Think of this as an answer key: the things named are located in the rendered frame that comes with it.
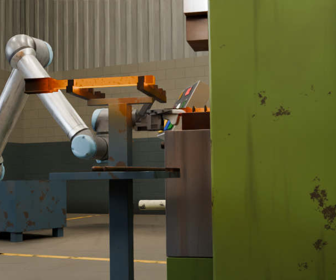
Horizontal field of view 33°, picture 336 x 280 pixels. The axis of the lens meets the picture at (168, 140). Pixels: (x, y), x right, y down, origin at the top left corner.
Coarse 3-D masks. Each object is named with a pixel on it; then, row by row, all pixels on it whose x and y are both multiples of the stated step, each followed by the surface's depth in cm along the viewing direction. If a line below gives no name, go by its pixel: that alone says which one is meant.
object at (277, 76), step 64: (256, 0) 172; (320, 0) 168; (256, 64) 171; (320, 64) 167; (256, 128) 170; (320, 128) 166; (256, 192) 169; (320, 192) 165; (256, 256) 167; (320, 256) 164
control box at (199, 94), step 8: (192, 88) 272; (200, 88) 267; (208, 88) 267; (184, 96) 281; (192, 96) 265; (200, 96) 266; (208, 96) 267; (176, 104) 290; (184, 104) 269; (192, 104) 265; (200, 104) 266; (176, 128) 263; (160, 136) 289
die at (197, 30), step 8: (192, 16) 218; (200, 16) 217; (192, 24) 218; (200, 24) 217; (192, 32) 217; (200, 32) 217; (192, 40) 217; (200, 40) 217; (192, 48) 231; (200, 48) 231; (208, 48) 232
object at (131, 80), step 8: (24, 80) 169; (32, 80) 169; (40, 80) 169; (48, 80) 166; (56, 80) 166; (64, 80) 166; (80, 80) 165; (88, 80) 164; (96, 80) 164; (104, 80) 163; (112, 80) 163; (120, 80) 162; (128, 80) 162; (136, 80) 161; (152, 80) 161; (32, 88) 169; (40, 88) 168; (48, 88) 166; (56, 88) 168; (64, 88) 168
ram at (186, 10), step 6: (186, 0) 214; (192, 0) 213; (198, 0) 213; (204, 0) 212; (186, 6) 213; (192, 6) 213; (198, 6) 212; (204, 6) 212; (186, 12) 213; (192, 12) 213; (198, 12) 213; (204, 12) 213
